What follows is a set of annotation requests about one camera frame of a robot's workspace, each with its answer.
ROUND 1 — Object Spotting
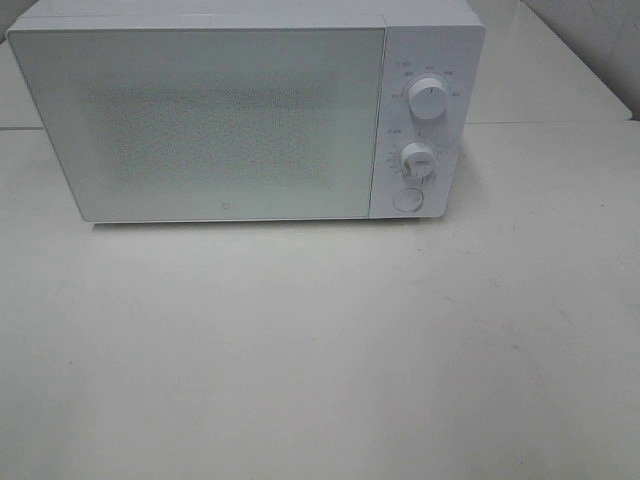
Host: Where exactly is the upper white power knob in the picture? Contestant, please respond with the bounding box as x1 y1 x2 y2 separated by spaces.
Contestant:
407 74 449 120

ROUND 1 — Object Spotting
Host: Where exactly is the white microwave door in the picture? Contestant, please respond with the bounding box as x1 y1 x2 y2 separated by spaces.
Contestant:
9 29 384 223

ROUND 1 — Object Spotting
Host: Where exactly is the round white door button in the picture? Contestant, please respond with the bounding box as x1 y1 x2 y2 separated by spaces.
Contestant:
393 188 424 213

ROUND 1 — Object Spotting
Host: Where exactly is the white microwave oven body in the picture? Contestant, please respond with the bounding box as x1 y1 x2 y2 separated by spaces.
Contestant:
6 1 485 222

